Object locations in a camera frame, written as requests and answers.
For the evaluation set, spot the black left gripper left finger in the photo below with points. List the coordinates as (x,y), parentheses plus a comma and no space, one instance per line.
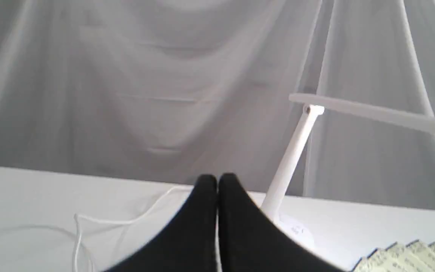
(188,242)

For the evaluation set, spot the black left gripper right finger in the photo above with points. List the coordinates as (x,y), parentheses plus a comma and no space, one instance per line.
(250,242)

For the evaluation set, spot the paper folding fan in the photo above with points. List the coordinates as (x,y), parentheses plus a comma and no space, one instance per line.
(416,256)

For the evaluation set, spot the white desk lamp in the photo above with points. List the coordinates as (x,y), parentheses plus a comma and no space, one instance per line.
(358,152)

